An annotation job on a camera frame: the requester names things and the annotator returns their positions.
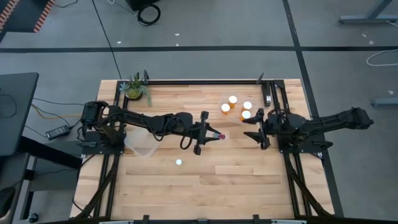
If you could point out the black aluminium table frame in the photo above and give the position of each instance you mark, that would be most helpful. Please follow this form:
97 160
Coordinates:
186 82

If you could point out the potted green succulent plant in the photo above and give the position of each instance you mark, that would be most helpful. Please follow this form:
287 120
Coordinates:
133 91

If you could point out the black desk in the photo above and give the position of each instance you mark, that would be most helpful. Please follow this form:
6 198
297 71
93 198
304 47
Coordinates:
15 118

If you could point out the large orange pill bottle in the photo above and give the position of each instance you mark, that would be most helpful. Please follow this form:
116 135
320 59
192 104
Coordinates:
233 99
247 105
246 114

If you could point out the white light bar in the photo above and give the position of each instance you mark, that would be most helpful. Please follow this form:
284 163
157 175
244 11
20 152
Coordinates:
116 222
289 221

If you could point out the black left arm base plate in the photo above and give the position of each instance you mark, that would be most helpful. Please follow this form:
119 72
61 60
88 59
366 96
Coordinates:
102 151

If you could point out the black corner post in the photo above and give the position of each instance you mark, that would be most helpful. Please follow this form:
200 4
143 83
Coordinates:
145 76
260 79

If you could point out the black power adapter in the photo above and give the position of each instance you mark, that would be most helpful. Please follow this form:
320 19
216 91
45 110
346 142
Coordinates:
57 132

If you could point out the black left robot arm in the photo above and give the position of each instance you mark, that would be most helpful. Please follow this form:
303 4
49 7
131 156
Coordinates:
140 119

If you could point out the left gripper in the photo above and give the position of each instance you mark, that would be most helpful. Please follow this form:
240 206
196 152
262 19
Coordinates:
199 132

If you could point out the small orange pill bottle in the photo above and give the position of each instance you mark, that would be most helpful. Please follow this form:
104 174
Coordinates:
225 107

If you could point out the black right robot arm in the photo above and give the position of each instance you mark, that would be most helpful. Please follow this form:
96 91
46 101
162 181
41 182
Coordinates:
326 123

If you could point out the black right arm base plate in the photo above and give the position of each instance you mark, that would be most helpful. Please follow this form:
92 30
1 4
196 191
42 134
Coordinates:
306 148

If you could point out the grey table leg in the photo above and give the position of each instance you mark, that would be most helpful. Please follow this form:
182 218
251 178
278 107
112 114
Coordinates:
357 19

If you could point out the black caster wheel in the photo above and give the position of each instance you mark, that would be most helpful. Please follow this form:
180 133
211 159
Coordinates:
33 217

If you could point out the pale yellow bottle white pills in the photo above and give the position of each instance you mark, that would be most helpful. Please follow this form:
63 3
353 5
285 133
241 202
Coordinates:
178 162

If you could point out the clear plastic bin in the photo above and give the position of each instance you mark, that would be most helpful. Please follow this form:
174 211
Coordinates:
143 144
237 109

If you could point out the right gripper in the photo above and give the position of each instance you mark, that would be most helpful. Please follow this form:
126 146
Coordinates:
272 129

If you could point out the grey table foot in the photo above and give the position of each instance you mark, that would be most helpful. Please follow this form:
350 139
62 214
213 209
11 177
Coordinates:
385 102

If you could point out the black mat orange striped edges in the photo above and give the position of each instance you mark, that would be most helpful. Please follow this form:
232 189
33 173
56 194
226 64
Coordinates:
25 15

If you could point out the black box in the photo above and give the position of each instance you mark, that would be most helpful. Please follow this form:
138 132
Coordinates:
136 3

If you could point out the blue bottle pink pills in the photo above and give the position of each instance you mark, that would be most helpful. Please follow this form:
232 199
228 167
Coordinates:
221 136

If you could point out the black bracket silver label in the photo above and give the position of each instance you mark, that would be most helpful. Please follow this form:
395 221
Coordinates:
267 99

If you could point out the black desk leg beam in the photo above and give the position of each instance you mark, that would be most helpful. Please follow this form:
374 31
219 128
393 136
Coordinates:
53 155

